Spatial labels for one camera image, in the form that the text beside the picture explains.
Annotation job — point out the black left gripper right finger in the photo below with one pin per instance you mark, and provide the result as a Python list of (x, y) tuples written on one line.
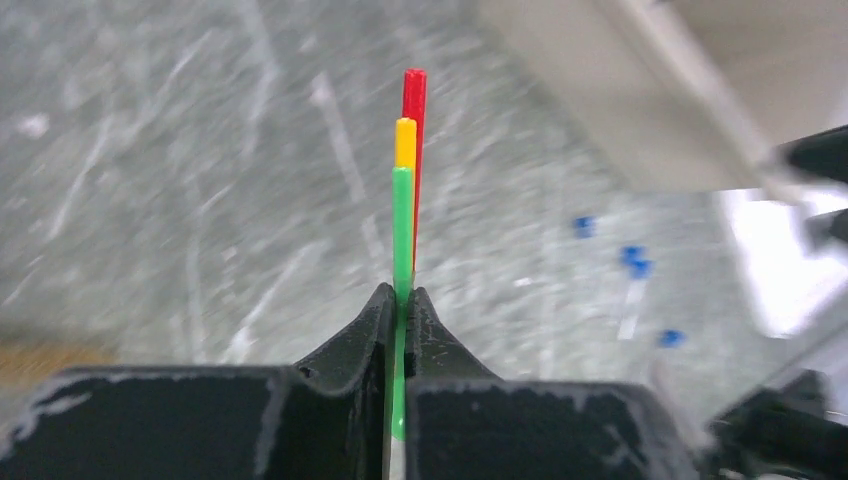
[(464, 422)]

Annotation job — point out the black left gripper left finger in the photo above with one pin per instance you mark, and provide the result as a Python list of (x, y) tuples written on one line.
[(319, 418)]

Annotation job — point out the green plastic spatula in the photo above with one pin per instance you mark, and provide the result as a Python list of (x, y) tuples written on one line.
[(402, 211)]

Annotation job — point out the yellow plastic spatula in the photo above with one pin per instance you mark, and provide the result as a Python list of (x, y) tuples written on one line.
[(405, 143)]

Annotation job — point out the red plastic spatula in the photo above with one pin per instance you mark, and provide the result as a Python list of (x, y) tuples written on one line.
[(414, 107)]

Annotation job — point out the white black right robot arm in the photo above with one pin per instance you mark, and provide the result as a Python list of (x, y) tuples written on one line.
[(819, 156)]

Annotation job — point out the blue capped clear tube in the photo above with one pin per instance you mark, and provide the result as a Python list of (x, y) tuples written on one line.
[(661, 368)]

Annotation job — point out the small blue cap pair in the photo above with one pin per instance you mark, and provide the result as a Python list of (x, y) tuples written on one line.
[(634, 259)]

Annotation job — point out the white plastic bin lid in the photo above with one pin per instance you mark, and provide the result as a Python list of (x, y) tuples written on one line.
[(785, 285)]

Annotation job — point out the beige plastic bin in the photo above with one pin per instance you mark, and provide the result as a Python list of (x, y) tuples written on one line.
[(686, 96)]

